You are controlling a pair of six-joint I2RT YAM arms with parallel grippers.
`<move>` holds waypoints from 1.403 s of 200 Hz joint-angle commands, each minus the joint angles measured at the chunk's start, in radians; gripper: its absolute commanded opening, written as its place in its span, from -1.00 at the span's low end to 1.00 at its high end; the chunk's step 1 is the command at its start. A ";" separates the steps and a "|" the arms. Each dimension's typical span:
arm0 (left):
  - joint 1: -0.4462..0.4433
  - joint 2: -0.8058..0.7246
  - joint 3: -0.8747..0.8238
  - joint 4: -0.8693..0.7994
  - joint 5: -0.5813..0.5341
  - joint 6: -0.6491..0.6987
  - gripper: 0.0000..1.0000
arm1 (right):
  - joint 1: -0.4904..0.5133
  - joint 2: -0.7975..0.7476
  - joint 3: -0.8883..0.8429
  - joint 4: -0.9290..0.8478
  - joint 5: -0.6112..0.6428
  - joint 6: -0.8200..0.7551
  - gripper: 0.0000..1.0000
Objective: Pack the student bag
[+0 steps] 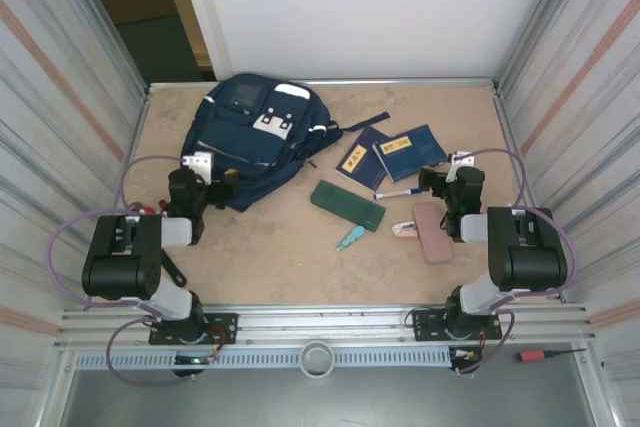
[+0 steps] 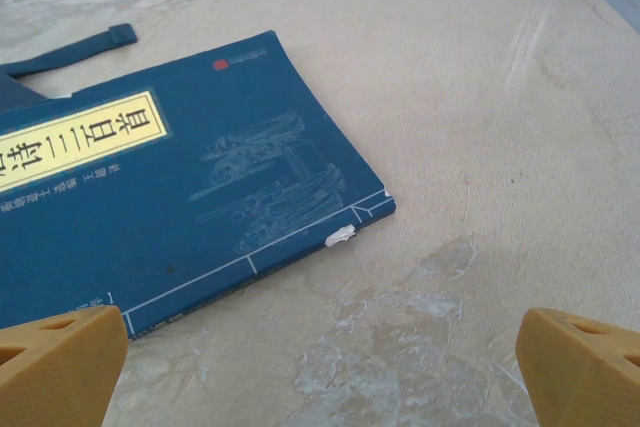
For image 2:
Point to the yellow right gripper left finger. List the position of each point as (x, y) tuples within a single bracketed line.
[(55, 372)]

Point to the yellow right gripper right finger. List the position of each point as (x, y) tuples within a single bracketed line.
[(585, 377)]

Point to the blue book with yellow label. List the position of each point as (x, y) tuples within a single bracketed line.
[(200, 197)]

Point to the navy blue student backpack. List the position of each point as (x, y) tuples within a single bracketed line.
[(75, 52)]

